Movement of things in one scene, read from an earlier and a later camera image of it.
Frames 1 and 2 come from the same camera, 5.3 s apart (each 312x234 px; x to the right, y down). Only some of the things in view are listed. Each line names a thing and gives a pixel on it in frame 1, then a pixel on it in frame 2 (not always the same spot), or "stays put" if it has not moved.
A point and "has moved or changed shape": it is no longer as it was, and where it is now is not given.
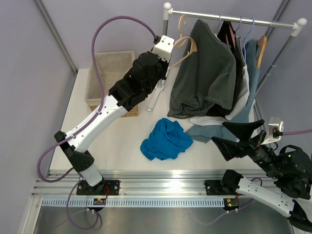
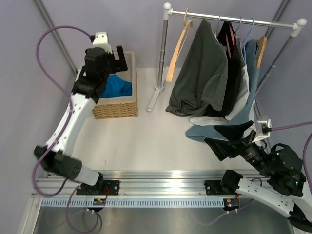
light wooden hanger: x=193 y=44 to x=187 y=24
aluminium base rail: x=133 y=183 stays put
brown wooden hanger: x=262 y=42 stays put
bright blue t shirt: x=167 y=140 has moved or changed shape
